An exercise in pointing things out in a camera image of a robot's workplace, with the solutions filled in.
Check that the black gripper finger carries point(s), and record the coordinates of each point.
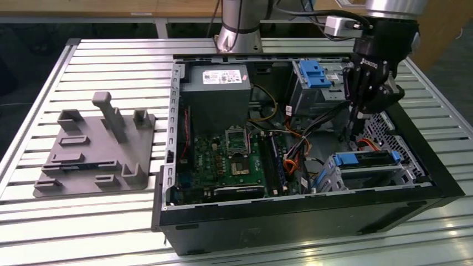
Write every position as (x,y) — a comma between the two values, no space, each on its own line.
(358,88)
(385,97)

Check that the black disk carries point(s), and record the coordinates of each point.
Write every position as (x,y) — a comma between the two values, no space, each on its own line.
(373,158)

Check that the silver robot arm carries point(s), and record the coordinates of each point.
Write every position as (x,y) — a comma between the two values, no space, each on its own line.
(240,27)

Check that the silver disk bay cage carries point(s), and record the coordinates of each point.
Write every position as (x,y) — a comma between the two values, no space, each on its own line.
(369,170)

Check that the black RAM slot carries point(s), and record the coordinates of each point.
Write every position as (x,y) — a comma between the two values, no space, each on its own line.
(268,163)
(278,163)

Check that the silver optical drive cage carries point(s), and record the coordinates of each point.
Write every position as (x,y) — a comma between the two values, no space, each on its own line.
(313,97)

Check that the blue plastic drive latch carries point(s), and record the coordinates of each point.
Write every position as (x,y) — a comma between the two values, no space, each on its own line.
(313,74)

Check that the brown wooden cabinet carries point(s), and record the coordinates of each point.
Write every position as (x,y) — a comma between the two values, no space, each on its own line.
(442,41)

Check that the grey power supply unit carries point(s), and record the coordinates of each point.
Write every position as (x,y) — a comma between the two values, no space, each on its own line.
(214,105)

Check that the CPU socket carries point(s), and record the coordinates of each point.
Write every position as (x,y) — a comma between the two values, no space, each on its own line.
(240,166)

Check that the black Nvidia graphics card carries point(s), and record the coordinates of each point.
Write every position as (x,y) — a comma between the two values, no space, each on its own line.
(240,191)

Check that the green motherboard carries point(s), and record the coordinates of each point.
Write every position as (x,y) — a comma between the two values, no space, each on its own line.
(206,166)

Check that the black PC case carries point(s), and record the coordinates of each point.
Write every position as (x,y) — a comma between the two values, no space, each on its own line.
(258,230)

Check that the grey parts rack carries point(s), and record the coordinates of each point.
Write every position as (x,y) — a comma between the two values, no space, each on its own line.
(92,155)

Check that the green RAM stick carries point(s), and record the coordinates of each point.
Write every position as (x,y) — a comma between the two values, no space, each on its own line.
(86,167)

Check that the wooden desk board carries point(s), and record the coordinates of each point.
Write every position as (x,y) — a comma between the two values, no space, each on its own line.
(73,7)

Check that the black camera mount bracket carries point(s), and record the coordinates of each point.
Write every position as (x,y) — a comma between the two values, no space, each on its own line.
(354,25)

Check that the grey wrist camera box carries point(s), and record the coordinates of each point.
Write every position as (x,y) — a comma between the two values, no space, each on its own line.
(336,25)

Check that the blue plastic bay rail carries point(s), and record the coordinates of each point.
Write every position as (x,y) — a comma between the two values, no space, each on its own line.
(322,177)

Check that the white metal table frame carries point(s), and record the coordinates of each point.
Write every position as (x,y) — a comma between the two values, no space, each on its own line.
(160,27)

